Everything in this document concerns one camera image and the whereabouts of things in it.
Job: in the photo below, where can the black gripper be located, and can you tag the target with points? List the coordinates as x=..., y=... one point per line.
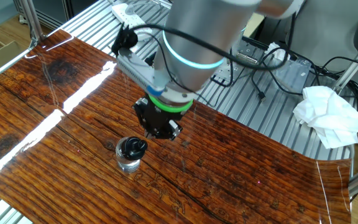
x=158, y=121

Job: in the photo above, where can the black knobbed jar lid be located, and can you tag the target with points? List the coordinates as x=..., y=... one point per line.
x=132, y=147

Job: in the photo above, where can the clear glass jar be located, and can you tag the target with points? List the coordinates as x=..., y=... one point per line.
x=126, y=163

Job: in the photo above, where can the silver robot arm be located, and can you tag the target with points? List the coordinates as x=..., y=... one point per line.
x=197, y=31

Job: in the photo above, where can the wood grain table mat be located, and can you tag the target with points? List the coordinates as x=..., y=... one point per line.
x=228, y=171

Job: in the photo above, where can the white power strip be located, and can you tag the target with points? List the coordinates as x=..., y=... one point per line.
x=126, y=15

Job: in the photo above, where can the silver round connector plug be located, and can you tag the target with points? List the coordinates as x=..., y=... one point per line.
x=249, y=58

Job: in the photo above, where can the small white tissue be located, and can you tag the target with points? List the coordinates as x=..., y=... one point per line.
x=280, y=54

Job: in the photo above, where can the clear plastic bag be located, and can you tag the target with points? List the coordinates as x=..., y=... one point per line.
x=291, y=77

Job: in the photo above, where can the crumpled white cloth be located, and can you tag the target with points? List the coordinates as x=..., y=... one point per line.
x=328, y=118

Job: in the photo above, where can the grey office chair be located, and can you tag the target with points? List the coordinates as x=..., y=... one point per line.
x=328, y=31

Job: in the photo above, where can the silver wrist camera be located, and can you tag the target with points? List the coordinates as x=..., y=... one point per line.
x=135, y=73

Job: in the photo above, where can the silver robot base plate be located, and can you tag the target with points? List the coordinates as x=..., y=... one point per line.
x=228, y=73

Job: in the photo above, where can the aluminium frame rail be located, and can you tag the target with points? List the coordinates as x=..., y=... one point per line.
x=8, y=62

